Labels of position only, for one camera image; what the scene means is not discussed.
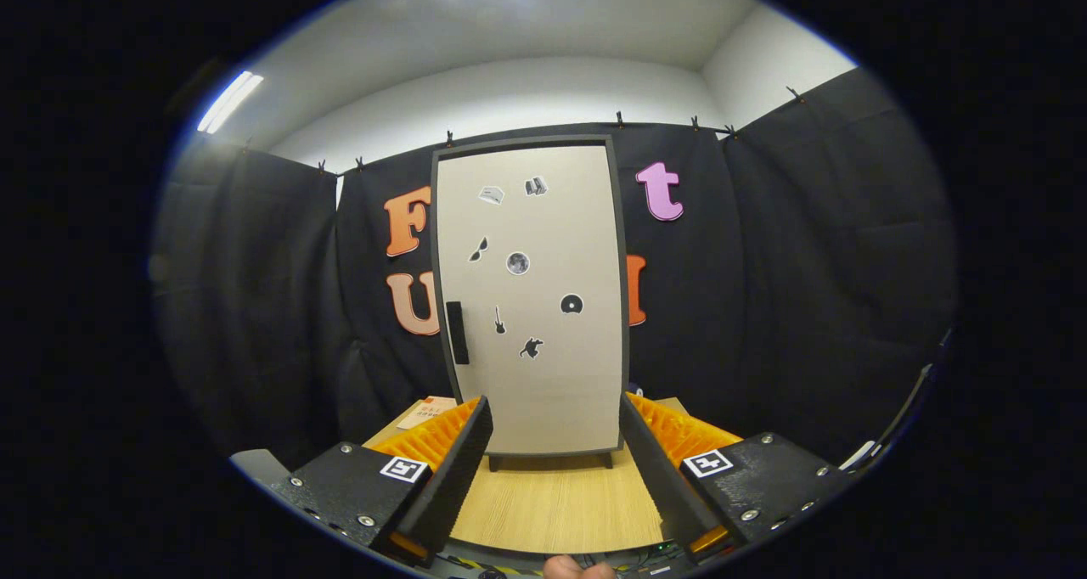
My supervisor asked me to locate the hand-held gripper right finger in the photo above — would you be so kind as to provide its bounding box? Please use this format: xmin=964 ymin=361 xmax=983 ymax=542
xmin=617 ymin=391 xmax=854 ymax=563

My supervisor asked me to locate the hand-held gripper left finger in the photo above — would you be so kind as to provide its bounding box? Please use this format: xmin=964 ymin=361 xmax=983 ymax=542
xmin=284 ymin=395 xmax=495 ymax=567

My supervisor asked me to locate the beige shoe cabinet door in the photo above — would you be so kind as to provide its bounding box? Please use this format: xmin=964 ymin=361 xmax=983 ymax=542
xmin=436 ymin=144 xmax=625 ymax=455

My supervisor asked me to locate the black door handle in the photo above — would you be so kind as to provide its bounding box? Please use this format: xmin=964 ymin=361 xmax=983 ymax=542
xmin=446 ymin=301 xmax=470 ymax=366

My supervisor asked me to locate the dark grey shoe cabinet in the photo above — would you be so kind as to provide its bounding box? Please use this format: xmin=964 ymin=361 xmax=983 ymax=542
xmin=429 ymin=134 xmax=631 ymax=472

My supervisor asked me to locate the white board edge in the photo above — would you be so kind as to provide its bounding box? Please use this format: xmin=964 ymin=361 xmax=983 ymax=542
xmin=839 ymin=439 xmax=880 ymax=471

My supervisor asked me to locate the black backdrop cloth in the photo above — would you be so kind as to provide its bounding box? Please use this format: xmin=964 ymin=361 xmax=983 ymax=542
xmin=153 ymin=65 xmax=960 ymax=469

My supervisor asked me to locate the narrow ceiling light strip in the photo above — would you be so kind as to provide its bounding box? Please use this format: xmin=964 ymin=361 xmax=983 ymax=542
xmin=196 ymin=70 xmax=265 ymax=135

